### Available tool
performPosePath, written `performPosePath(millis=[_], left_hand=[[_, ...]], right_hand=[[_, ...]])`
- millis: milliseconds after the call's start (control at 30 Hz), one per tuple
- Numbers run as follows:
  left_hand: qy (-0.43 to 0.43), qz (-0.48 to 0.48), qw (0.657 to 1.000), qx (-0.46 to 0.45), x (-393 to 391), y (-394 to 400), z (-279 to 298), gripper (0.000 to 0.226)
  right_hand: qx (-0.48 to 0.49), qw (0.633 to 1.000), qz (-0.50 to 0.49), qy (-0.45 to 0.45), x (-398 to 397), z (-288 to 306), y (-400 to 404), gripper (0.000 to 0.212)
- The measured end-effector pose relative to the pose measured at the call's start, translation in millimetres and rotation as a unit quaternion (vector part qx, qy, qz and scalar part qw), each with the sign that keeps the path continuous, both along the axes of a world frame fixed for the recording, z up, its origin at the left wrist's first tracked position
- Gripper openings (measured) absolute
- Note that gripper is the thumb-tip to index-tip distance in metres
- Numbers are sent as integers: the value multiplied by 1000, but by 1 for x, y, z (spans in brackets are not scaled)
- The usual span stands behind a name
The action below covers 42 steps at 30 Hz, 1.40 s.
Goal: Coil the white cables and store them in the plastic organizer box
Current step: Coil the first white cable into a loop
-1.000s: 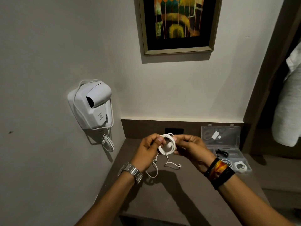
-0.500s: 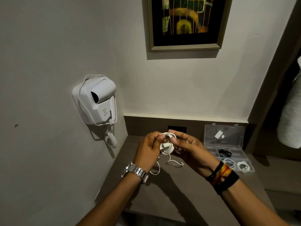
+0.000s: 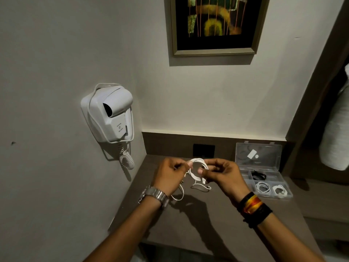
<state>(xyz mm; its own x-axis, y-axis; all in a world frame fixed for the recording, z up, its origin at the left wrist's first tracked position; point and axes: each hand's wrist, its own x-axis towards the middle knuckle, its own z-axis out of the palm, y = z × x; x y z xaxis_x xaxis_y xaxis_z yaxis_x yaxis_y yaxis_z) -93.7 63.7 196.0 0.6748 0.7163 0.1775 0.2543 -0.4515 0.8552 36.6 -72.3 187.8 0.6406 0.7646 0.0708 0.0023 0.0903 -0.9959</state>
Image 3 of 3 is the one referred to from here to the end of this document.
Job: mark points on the person's right hand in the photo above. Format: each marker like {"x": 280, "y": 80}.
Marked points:
{"x": 229, "y": 180}

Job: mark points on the person's left hand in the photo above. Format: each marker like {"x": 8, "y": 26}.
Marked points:
{"x": 169, "y": 174}

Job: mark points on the clear plastic organizer box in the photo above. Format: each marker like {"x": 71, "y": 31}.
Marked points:
{"x": 261, "y": 155}

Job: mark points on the person's left forearm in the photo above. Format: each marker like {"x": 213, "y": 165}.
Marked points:
{"x": 128, "y": 231}

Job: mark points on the person's right forearm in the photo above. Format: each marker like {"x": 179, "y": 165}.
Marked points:
{"x": 286, "y": 240}

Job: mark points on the silver wristwatch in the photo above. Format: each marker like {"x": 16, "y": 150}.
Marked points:
{"x": 154, "y": 195}

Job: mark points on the black orange striped wristband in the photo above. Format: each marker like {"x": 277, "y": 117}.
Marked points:
{"x": 253, "y": 208}

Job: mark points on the brown wooden wardrobe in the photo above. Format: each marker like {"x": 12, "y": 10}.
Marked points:
{"x": 302, "y": 114}

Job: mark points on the white hanging towel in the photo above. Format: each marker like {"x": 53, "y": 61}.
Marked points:
{"x": 335, "y": 133}

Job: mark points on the black wall socket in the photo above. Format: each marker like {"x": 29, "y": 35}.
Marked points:
{"x": 203, "y": 150}

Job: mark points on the white wall hair dryer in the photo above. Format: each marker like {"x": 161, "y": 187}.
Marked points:
{"x": 109, "y": 120}
{"x": 84, "y": 106}

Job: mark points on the framed wall picture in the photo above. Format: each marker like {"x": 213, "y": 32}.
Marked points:
{"x": 218, "y": 24}

